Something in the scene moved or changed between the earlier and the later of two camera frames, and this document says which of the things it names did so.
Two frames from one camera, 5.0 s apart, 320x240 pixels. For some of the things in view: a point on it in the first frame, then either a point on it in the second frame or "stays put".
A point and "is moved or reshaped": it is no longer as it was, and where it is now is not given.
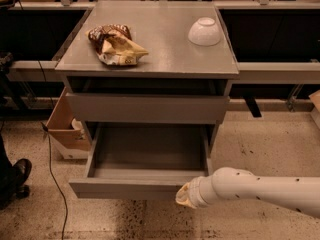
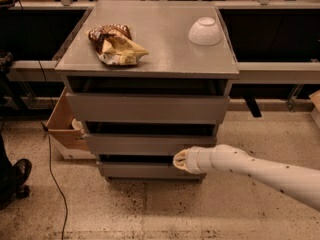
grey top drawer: [148, 107] stays put
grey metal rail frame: [250, 73] stays put
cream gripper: [196, 193] → [192, 159]
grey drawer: [144, 160] is moved or reshaped
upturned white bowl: [205, 32] stays put
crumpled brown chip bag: [114, 45] stays put
